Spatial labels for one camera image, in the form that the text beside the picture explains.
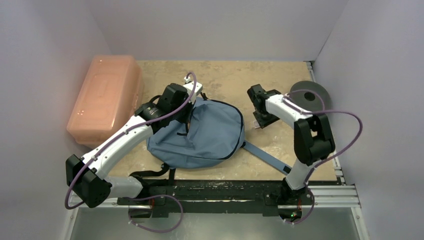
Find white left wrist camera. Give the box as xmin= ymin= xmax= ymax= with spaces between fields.
xmin=183 ymin=76 xmax=203 ymax=103

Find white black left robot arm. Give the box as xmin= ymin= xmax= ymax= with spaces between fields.
xmin=65 ymin=82 xmax=203 ymax=210

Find blue grey backpack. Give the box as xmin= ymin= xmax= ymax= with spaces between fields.
xmin=131 ymin=97 xmax=292 ymax=182

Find small red white card box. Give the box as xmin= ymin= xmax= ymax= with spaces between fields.
xmin=253 ymin=121 xmax=260 ymax=129

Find aluminium frame rails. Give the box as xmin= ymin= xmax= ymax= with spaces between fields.
xmin=66 ymin=60 xmax=371 ymax=240

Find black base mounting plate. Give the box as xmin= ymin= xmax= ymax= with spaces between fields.
xmin=117 ymin=180 xmax=315 ymax=221

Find pink plastic storage box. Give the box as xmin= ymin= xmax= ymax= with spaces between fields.
xmin=66 ymin=55 xmax=144 ymax=148

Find black filament spool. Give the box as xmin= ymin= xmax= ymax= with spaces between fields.
xmin=289 ymin=80 xmax=333 ymax=112

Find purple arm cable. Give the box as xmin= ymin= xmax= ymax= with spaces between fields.
xmin=64 ymin=71 xmax=198 ymax=233
xmin=283 ymin=89 xmax=364 ymax=226

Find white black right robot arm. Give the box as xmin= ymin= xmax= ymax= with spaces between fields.
xmin=247 ymin=84 xmax=335 ymax=204

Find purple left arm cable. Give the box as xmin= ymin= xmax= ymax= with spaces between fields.
xmin=64 ymin=71 xmax=198 ymax=233

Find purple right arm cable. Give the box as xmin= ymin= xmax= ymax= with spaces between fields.
xmin=283 ymin=89 xmax=364 ymax=226

